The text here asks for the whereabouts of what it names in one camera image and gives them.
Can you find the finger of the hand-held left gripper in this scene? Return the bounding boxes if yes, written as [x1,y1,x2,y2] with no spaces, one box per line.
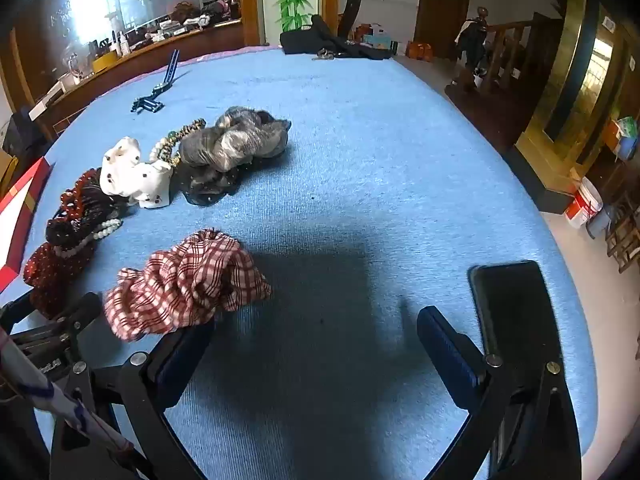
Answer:
[0,291,103,348]

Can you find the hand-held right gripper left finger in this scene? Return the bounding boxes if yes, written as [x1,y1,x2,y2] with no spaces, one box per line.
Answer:
[49,317,217,480]

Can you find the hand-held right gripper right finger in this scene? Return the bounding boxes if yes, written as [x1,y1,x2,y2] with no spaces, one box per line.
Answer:
[416,306,583,480]

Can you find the red dotted scrunchie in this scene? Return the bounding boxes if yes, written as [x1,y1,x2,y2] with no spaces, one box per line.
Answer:
[22,241,98,321]

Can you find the red plaid scrunchie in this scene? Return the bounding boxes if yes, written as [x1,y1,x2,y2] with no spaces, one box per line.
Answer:
[103,228,273,343]

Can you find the black dotted scrunchie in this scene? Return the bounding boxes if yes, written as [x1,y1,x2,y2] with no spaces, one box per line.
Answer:
[45,195,126,246]

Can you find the white pearl bracelet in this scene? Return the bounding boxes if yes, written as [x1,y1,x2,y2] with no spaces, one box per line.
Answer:
[52,217,123,259]

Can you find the red box tray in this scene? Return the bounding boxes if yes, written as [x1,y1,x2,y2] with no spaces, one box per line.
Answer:
[0,156,53,293]

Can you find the red bead bracelet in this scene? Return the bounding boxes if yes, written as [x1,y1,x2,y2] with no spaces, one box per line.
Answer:
[60,169,106,221]

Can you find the white dotted scrunchie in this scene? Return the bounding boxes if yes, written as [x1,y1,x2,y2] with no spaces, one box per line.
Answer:
[99,136,174,209]

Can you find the white rod with blue tape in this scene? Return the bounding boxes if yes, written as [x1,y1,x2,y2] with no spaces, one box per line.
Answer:
[0,327,151,468]

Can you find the black sheer scrunchie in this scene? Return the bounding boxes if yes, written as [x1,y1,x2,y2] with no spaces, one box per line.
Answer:
[175,157,246,208]

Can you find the blue bucket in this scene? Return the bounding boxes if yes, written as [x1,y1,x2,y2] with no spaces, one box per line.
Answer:
[587,205,613,238]

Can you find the white bucket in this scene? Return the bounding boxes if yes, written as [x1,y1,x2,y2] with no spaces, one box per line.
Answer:
[565,177,603,228]

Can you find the wooden chair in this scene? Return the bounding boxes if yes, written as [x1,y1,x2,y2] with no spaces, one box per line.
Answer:
[605,190,640,273]

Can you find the blue striped wristwatch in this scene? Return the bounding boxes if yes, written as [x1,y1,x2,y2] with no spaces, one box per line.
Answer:
[131,50,182,115]

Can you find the grey sheer scrunchie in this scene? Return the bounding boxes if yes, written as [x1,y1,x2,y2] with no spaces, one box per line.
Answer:
[178,106,292,171]

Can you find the wooden cabinet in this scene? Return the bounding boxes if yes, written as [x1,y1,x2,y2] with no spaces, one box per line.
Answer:
[30,17,261,136]

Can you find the wooden stair railing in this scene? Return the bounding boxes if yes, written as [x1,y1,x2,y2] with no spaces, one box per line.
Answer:
[450,7,536,96]

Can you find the dark jacket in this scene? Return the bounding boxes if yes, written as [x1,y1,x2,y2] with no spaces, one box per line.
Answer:
[455,17,483,68]

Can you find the black bag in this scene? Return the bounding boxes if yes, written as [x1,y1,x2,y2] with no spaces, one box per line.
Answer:
[279,14,396,61]

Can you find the wooden door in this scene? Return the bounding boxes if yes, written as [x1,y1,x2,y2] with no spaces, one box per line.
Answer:
[414,0,473,46]

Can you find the black chair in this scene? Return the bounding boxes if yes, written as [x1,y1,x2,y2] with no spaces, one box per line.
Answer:
[337,0,363,41]

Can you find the green and pearl bead bracelet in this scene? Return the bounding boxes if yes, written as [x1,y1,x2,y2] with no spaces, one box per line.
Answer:
[148,117,208,168]

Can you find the green bamboo wall painting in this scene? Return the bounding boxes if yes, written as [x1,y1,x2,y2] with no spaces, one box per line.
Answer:
[260,0,321,46]

